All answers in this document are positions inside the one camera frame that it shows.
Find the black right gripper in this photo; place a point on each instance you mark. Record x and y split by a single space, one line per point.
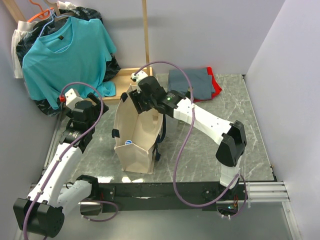
136 96

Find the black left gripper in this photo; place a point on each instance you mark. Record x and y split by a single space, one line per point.
96 108

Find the beige canvas tote bag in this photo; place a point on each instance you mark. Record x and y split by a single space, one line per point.
142 129

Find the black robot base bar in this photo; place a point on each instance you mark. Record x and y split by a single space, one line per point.
148 196

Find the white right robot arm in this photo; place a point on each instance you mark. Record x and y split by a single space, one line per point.
229 136

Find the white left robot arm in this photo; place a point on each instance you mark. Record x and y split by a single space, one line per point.
44 210

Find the wooden rack base tray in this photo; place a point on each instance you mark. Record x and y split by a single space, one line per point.
122 82

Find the clear bottle blue cap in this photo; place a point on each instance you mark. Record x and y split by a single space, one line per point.
128 142

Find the grey folded garment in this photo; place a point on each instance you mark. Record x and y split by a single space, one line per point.
201 82

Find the turquoise t-shirt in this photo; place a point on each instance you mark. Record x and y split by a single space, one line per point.
77 52

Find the dark patterned shirt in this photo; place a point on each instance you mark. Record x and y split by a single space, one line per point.
112 66

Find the wooden clothes hanger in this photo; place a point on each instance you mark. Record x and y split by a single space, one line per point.
56 12

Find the white hanging garment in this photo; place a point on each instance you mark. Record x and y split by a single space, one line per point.
23 39

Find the orange clothes hanger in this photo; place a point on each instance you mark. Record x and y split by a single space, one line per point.
42 13

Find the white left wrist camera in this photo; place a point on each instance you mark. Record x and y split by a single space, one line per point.
70 98

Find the light blue wire hanger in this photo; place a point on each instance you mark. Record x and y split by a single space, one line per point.
48 26

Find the wooden rack post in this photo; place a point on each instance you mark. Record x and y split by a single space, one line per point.
145 31
14 10

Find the wooden rack left post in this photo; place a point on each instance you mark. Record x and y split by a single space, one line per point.
14 10

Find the aluminium rail frame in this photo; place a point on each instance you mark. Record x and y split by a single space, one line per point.
256 192

